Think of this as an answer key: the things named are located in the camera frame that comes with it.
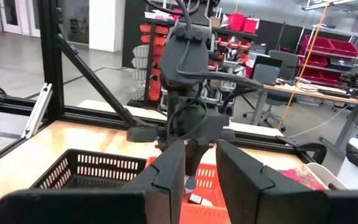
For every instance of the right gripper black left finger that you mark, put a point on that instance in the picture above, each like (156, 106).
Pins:
(154, 199)

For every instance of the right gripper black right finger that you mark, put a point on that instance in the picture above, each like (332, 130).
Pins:
(259, 199)

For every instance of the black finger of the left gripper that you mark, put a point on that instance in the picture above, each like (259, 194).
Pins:
(196, 158)

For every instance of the red snack packet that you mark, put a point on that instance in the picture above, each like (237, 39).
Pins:
(300, 179)

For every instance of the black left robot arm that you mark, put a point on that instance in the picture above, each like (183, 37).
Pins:
(185, 53)

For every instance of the grey office chair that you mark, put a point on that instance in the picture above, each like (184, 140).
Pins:
(266, 74)

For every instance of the orange plastic basket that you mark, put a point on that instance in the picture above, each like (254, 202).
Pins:
(211, 179)

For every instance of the white translucent plastic bin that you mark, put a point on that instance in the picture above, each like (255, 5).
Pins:
(325, 174)

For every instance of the black plastic basket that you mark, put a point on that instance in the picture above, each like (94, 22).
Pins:
(82, 183)

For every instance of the orange parts bin rack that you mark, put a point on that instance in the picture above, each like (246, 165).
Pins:
(155, 40)

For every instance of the wooden workshop desk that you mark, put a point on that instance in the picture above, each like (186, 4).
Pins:
(306, 91)

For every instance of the red bin storage shelf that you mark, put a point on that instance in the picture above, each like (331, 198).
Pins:
(319, 43)

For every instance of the silver aluminium bracket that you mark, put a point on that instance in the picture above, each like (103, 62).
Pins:
(39, 109)

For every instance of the black aluminium table frame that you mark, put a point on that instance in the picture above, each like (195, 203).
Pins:
(51, 62)

